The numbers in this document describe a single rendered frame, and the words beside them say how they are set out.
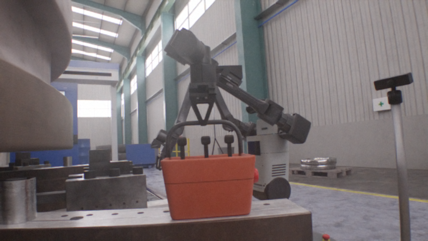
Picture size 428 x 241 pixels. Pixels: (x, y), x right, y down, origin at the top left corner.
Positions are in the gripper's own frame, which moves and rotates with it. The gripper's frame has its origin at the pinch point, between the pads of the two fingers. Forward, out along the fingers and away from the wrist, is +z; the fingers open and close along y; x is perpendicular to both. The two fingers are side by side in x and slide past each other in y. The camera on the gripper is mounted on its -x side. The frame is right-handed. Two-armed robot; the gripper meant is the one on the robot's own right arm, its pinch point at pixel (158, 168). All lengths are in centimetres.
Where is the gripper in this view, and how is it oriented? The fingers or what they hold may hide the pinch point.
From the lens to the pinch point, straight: 153.1
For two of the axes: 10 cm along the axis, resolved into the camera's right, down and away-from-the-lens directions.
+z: -4.3, 8.7, -2.4
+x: 8.4, 4.8, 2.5
